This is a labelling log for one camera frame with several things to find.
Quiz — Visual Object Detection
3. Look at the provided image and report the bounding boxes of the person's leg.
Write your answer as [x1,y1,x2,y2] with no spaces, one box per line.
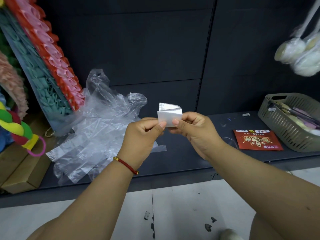
[249,212,285,240]

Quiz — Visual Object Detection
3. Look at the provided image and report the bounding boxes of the pink fluffy scrunchie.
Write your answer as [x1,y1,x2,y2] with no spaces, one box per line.
[0,51,29,120]

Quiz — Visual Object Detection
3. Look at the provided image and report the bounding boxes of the row of teal scrunchies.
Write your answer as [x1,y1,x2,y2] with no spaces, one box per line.
[0,8,73,116]

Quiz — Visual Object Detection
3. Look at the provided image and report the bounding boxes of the person's right forearm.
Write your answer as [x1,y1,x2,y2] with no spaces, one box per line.
[207,141,320,240]

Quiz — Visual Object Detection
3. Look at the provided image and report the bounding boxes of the grey plastic basket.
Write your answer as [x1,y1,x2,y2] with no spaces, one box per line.
[257,92,320,153]

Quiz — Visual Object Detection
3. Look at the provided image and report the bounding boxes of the colourful braided plush ring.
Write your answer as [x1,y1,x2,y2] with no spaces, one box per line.
[0,101,47,157]

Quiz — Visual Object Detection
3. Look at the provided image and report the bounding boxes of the pastel items in basket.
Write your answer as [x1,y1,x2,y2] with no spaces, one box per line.
[269,100,320,136]

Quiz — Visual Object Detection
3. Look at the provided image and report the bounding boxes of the pile of clear plastic bags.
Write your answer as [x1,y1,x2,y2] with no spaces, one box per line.
[46,68,167,187]

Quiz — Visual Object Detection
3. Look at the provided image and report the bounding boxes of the red printed packet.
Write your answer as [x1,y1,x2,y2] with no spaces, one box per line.
[233,129,284,151]

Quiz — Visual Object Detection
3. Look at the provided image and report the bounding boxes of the small clear plastic sleeve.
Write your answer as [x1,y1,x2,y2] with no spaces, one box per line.
[220,136,238,149]

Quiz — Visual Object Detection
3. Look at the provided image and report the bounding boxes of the brown cardboard box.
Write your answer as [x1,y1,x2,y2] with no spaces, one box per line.
[0,112,58,194]

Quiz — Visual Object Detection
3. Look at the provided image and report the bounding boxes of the person's left hand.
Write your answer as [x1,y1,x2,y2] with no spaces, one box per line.
[116,117,167,171]

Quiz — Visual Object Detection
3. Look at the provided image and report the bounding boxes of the hanging bagged white puffs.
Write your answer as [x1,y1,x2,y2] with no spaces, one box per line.
[274,0,320,77]

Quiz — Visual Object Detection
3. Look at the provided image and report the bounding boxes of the black metal shelf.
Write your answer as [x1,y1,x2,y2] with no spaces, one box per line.
[0,0,320,209]

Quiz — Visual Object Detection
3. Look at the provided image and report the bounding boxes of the white plastic bag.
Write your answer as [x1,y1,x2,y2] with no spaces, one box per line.
[157,102,183,128]

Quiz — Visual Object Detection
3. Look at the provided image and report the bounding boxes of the person's left forearm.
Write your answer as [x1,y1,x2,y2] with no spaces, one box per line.
[26,158,137,240]

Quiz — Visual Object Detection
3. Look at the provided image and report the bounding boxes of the red string bracelet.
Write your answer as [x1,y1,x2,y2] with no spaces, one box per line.
[113,156,139,176]

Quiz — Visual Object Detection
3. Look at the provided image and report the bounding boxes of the person's right hand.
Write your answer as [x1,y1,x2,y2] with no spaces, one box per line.
[169,112,225,161]

